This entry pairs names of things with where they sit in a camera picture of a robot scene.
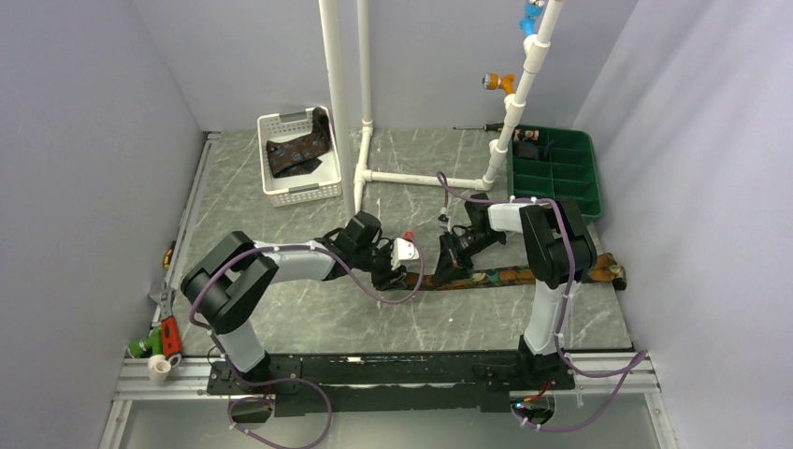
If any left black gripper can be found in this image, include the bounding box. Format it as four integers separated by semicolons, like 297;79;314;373
353;239;407;291

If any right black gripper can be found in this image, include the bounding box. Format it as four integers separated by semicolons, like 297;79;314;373
433;229;503;286

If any colourful patterned tie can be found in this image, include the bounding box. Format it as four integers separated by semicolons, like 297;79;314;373
418;253;627;291

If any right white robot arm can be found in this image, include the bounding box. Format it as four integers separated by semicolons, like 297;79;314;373
433;194;598;388

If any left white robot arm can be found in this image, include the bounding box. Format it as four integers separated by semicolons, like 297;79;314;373
180;211;423;393

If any white perforated plastic basket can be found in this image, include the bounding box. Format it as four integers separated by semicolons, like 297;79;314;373
256;106;342;207

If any rolled dark tie in tray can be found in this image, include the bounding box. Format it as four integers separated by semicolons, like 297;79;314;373
512;129;546;161

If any black yellow screwdriver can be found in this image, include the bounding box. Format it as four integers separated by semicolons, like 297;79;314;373
454;123;504;132

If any dark brown patterned tie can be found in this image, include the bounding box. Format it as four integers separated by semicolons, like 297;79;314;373
266;107;331;179

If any green compartment tray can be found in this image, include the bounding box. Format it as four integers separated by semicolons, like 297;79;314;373
507;124;602;223

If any orange nozzle fitting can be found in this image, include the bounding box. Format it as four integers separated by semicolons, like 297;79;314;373
482;72;515;95

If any yellow black tape measure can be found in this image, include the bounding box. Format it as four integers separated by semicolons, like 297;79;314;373
163;246;174;269

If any red grey pipe wrench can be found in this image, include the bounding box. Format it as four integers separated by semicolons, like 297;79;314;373
149;279;182;367

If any green pipe fitting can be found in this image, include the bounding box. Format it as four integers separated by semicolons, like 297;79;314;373
126;326;164;358

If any white pipe coupling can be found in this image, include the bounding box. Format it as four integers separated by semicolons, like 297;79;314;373
147;354;172;384

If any blue nozzle fitting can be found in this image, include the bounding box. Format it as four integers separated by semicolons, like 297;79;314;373
519;0;546;36

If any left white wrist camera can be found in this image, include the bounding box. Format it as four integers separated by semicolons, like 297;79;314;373
391;231;421;269

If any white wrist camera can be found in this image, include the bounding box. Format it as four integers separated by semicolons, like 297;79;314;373
391;231;421;269
438;208;450;228

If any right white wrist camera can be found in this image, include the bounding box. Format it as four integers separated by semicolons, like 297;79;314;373
438;208;450;228

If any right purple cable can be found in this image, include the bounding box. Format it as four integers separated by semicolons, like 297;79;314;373
436;171;649;434

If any purple cable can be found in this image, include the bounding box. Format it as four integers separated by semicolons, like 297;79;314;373
436;171;649;434
187;235;426;449

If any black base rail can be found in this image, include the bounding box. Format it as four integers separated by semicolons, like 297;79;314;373
207;350;575;417

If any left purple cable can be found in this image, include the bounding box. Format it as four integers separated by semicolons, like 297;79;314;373
187;235;426;449

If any white PVC pipe frame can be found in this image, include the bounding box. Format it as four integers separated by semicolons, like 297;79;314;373
318;1;564;216

